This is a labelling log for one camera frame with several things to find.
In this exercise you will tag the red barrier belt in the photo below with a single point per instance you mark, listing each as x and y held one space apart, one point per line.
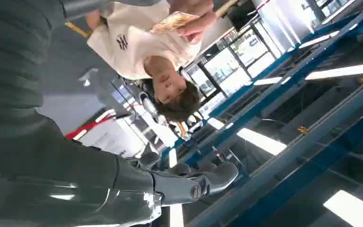
87 127

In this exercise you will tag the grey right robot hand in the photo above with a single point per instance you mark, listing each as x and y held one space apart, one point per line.
75 188

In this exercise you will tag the person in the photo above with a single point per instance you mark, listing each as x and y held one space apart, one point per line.
137 47

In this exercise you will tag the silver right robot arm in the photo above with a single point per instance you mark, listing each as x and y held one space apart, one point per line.
9 62

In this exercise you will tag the person's right hand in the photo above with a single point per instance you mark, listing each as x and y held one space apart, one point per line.
200 28

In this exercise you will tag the white ceiling light panel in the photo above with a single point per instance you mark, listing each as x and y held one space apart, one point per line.
270 81
261 141
353 210
341 71

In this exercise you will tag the blue steel ceiling beam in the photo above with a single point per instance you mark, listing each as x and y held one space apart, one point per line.
294 59
294 156

